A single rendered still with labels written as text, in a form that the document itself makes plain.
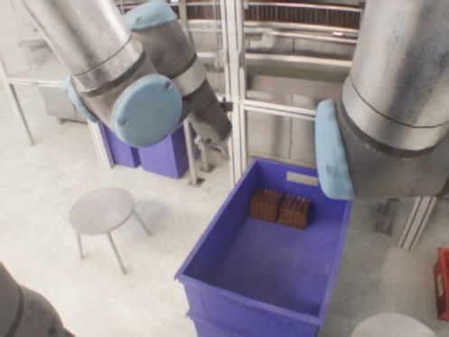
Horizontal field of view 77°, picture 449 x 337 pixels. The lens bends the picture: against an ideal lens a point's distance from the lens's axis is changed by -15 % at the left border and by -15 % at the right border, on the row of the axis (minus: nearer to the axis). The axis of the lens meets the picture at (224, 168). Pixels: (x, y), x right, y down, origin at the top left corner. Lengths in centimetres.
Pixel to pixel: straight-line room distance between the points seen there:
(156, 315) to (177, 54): 103
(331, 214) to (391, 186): 104
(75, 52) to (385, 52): 28
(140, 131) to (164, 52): 19
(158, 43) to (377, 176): 38
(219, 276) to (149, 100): 84
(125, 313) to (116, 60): 114
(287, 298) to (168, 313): 49
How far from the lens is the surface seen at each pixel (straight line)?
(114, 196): 148
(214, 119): 64
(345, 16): 138
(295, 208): 122
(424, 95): 21
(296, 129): 169
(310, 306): 107
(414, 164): 27
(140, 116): 37
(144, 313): 135
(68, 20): 34
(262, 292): 108
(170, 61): 55
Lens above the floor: 113
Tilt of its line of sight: 36 degrees down
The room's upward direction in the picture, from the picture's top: 4 degrees counter-clockwise
